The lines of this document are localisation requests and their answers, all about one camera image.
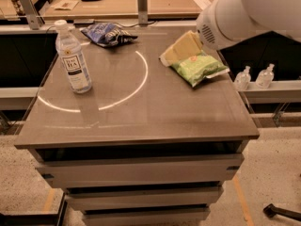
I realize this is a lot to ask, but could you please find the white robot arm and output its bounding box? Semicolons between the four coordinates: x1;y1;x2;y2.
159;0;301;67

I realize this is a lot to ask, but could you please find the left sanitizer bottle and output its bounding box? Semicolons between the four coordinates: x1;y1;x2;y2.
234;66;251;91

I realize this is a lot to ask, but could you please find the clear plastic tea bottle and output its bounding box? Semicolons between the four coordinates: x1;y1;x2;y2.
55;20;92;93

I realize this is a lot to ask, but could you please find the metal bracket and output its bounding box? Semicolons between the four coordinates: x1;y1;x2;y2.
137;0;148;26
19;0;44;30

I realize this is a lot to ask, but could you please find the sanitizer bottle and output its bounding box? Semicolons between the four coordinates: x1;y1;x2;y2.
255;63;275;89
234;66;251;91

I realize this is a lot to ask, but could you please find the green chip bag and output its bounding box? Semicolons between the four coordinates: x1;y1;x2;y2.
171;53;229;88

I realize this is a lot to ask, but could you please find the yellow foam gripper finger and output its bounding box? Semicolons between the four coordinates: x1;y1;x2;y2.
159;30;203;67

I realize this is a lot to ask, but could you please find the grey drawer cabinet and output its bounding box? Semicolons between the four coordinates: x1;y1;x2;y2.
15;26;259;226

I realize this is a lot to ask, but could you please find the tan card on desk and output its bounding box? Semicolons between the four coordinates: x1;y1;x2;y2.
53;0;78;10

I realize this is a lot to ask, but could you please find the right sanitizer bottle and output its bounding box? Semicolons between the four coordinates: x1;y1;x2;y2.
255;63;275;89

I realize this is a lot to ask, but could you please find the left metal bracket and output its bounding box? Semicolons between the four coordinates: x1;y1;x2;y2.
19;0;44;30

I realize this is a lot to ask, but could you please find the white paper sheet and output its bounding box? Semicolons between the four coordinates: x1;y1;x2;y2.
193;0;214;10

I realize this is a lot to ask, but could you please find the blue chip bag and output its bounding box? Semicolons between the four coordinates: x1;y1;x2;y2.
81;23;137;48

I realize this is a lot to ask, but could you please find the middle metal bracket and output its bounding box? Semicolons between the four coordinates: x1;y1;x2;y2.
137;0;148;26

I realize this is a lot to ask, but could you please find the black chair base leg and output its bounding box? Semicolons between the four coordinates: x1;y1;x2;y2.
263;203;301;221

